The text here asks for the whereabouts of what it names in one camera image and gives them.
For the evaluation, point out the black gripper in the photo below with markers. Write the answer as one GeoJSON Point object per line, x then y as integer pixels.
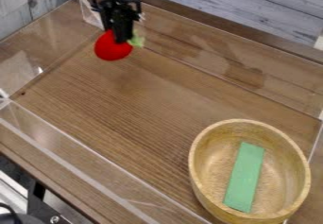
{"type": "Point", "coordinates": [123, 11]}

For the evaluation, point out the red plush strawberry toy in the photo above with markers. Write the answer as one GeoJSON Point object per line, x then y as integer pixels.
{"type": "Point", "coordinates": [109, 50]}

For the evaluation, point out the wooden bowl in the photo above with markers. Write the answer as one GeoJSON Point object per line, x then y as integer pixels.
{"type": "Point", "coordinates": [284, 182]}

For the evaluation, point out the green rectangular block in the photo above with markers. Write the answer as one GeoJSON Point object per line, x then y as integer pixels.
{"type": "Point", "coordinates": [244, 178]}

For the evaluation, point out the clear acrylic corner bracket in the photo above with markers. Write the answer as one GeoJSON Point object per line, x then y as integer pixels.
{"type": "Point", "coordinates": [91, 16]}

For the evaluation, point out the clear acrylic front wall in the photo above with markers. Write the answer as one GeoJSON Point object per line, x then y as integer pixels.
{"type": "Point", "coordinates": [104, 191]}

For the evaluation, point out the black metal table mount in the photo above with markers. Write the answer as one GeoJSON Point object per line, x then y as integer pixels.
{"type": "Point", "coordinates": [38, 209]}

